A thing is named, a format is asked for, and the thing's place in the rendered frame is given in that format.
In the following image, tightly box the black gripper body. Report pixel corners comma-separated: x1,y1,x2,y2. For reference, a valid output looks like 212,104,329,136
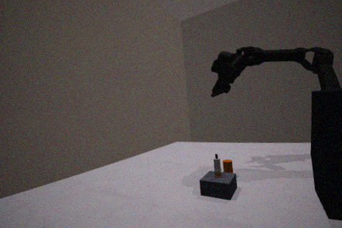
220,62,243,94

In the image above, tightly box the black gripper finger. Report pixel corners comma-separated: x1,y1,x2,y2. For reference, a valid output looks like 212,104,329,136
212,71,231,92
211,87,227,97

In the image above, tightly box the orange cylinder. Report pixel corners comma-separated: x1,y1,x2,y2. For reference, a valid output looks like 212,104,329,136
223,159,233,173

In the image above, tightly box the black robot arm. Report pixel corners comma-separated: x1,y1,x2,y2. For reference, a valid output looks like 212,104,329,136
211,46,341,90

